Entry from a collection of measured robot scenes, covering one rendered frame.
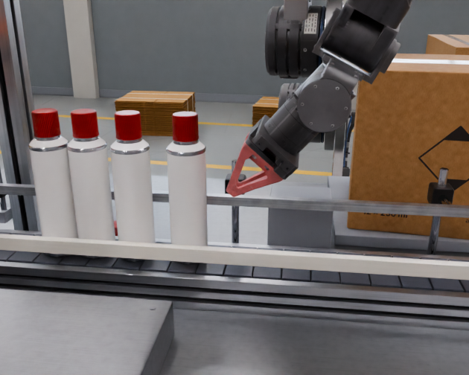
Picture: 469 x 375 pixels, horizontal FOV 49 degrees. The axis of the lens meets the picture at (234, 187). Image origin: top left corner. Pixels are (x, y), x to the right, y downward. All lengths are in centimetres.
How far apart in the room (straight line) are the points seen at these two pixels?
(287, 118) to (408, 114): 27
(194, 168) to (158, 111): 406
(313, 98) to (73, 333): 36
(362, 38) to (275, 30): 47
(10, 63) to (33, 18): 611
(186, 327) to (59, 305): 16
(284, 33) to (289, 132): 45
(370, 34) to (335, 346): 37
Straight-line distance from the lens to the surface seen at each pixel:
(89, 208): 72
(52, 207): 74
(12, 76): 88
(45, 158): 72
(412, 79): 84
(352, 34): 61
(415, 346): 69
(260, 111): 500
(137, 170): 68
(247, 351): 64
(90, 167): 70
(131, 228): 71
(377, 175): 87
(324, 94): 55
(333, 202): 72
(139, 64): 643
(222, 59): 611
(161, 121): 472
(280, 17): 107
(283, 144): 63
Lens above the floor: 123
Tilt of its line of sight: 21 degrees down
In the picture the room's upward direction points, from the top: straight up
